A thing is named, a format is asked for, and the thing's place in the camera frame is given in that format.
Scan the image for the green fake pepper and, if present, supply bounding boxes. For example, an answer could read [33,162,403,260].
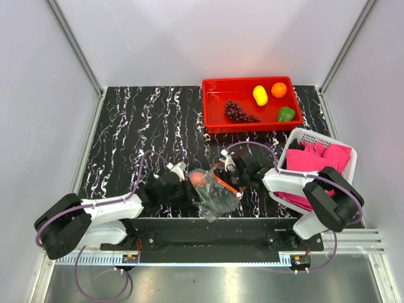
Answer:
[276,107,296,122]

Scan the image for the clear zip bag orange seal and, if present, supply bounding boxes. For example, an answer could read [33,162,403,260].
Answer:
[187,162,244,223]

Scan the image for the pink fake peach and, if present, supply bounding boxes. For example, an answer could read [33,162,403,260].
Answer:
[188,171,206,188]

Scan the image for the green fake lime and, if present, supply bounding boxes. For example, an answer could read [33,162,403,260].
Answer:
[201,193,225,207]

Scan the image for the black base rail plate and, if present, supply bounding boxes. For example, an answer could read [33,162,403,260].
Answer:
[100,218,324,252]

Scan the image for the red plastic tray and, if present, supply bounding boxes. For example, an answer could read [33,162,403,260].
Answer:
[202,76,304,134]

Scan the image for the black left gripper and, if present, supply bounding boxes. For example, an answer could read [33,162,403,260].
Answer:
[160,177,206,208]

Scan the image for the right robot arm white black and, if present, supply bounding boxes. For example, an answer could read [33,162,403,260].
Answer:
[223,155,364,251]

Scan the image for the dark purple fake grapes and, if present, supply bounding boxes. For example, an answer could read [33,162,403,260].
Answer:
[224,100,261,124]

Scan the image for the pink cloth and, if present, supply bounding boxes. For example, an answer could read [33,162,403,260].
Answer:
[274,141,353,211]

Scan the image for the white perforated plastic basket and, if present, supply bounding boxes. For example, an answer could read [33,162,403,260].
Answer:
[274,128,359,203]

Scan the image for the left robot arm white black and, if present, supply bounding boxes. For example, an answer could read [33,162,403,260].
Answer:
[34,171,201,260]

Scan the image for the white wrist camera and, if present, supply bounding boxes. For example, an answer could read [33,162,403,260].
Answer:
[220,150,236,172]
[166,162,186,181]

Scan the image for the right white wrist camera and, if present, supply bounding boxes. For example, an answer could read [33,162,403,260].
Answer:
[220,150,236,172]

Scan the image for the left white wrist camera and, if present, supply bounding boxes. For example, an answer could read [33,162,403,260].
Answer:
[166,162,186,181]

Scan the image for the orange fake fruit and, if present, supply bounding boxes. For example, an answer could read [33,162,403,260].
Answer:
[271,82,287,98]

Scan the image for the yellow fake banana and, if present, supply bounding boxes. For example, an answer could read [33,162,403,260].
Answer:
[252,85,268,107]

